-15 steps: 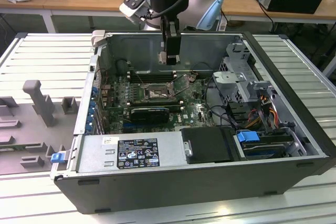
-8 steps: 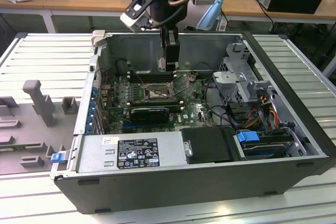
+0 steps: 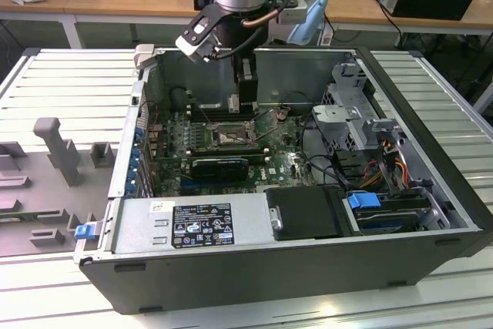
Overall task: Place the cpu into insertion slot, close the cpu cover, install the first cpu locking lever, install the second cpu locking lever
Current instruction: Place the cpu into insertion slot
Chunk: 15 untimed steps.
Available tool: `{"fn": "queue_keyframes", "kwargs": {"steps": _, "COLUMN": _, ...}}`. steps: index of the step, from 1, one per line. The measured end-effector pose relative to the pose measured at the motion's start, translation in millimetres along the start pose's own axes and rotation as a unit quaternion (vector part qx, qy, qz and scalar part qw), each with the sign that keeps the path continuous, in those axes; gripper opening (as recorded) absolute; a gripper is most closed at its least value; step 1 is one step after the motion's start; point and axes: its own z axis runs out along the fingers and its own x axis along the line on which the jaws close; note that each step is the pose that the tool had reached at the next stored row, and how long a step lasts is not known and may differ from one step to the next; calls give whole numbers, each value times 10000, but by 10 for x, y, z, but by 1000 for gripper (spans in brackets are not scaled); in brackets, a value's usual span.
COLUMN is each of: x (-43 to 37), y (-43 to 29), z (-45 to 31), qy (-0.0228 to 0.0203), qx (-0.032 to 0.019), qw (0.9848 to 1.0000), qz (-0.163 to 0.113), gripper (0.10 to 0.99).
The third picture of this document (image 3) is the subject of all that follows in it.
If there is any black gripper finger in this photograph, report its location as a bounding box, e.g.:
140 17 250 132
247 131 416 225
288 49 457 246
232 52 260 113

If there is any CPU silver plate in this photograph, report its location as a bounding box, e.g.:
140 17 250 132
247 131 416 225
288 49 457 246
226 93 241 116

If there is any CPU socket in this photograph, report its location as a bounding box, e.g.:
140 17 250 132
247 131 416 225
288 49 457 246
209 119 258 148

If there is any pale blue teach pendant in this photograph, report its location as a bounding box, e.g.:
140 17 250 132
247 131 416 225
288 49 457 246
288 0 329 45

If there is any green motherboard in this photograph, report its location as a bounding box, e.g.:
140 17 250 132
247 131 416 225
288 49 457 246
144 107 320 197

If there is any black graphics card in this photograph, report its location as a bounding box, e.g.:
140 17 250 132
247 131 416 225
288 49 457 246
190 157 250 183

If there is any white power strip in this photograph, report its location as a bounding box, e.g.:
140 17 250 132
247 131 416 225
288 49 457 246
319 22 334 47

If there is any grey metal drive cage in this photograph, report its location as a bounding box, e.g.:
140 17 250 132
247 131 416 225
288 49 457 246
310 59 409 160

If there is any black plastic shroud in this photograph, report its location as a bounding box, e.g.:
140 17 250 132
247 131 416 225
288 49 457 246
264 185 350 241

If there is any blue disk carrier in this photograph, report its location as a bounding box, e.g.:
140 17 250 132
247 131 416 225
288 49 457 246
346 192 382 220

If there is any grey power supply unit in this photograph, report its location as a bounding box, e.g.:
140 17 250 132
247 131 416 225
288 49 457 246
109 192 277 255

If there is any dark grey PC case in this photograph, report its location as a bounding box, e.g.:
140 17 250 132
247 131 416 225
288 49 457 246
72 44 493 317

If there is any black hard disk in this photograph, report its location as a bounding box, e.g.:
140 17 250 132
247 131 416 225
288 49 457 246
354 205 421 236

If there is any blue plastic case latch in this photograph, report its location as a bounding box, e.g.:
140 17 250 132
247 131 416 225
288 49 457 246
75 223 97 240

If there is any grey parts rack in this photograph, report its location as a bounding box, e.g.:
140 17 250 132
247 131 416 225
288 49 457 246
0 116 120 257

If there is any black camera bracket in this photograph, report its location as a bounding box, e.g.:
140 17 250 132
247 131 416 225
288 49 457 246
183 4 229 49

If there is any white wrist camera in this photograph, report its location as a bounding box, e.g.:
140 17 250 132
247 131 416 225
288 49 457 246
175 24 216 63

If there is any grey case latch handle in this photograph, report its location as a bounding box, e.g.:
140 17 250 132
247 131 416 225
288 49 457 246
132 44 157 72

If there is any silver metal handle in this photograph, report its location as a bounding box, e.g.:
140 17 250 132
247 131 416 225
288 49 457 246
269 207 284 232

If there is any yellow red wire bundle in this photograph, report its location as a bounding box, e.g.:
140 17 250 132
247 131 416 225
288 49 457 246
360 139 410 191

